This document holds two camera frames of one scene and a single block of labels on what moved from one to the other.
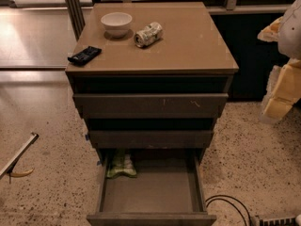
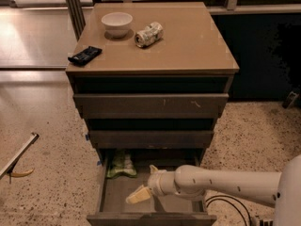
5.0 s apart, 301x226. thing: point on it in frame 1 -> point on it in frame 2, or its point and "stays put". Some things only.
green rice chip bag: [121, 164] stays put
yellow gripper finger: [271, 33] -> [152, 169]
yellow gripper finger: [287, 90] -> [141, 194]
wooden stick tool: [7, 170] stays put
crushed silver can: [150, 33] stays put
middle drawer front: [150, 138] stays put
